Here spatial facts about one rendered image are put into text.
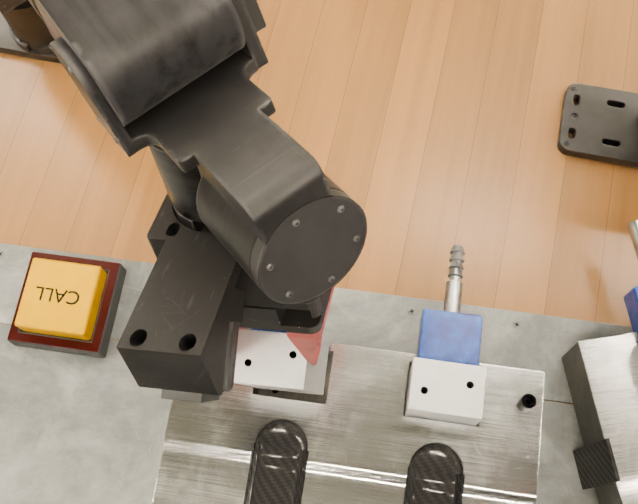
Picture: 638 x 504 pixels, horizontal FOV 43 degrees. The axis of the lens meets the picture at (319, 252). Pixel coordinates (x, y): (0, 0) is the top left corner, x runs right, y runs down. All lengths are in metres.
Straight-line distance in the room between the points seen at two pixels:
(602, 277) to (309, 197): 0.44
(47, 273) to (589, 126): 0.49
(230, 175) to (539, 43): 0.53
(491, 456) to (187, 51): 0.36
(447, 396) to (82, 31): 0.34
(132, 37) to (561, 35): 0.56
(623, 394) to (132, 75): 0.44
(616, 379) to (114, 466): 0.40
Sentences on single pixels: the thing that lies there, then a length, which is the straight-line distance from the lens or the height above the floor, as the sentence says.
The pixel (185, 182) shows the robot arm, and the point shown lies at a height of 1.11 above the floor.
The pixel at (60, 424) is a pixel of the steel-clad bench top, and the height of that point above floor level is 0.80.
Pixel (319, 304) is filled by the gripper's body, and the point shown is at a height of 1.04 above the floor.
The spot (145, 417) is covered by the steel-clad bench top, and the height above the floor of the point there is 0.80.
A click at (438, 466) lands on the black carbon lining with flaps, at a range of 0.59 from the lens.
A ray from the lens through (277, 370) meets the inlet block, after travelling 0.54.
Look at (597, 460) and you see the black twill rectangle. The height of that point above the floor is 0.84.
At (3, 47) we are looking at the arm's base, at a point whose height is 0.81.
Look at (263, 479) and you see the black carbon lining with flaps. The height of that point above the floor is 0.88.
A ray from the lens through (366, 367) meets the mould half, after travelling 0.59.
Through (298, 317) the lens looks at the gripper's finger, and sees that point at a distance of 0.47.
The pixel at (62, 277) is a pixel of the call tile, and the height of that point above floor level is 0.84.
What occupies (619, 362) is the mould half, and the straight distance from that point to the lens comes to 0.66.
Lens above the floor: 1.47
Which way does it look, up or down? 70 degrees down
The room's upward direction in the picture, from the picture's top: 7 degrees counter-clockwise
